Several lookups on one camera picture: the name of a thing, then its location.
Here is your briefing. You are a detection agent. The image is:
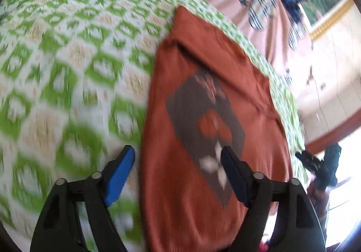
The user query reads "gold framed wall picture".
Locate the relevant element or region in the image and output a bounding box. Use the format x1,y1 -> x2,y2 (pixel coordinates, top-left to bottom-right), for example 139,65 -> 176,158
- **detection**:
293,0 -> 354,41

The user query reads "orange knit sweater grey diamond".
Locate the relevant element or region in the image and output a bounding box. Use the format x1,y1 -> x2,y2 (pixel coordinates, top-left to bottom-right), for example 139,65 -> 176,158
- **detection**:
139,5 -> 294,252

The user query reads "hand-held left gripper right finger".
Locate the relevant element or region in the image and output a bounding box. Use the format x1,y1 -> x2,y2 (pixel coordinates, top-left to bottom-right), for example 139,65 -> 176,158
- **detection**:
221,146 -> 326,252

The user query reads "green white patterned quilt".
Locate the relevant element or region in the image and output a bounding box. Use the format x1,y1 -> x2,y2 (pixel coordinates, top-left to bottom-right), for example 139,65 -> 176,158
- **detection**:
0,0 -> 306,252

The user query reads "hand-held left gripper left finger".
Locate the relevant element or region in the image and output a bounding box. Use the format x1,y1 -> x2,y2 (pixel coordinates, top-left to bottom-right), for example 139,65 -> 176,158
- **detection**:
30,145 -> 136,252

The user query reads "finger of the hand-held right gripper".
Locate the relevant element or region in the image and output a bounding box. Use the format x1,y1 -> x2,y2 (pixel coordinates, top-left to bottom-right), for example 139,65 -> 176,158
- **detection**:
295,151 -> 325,175

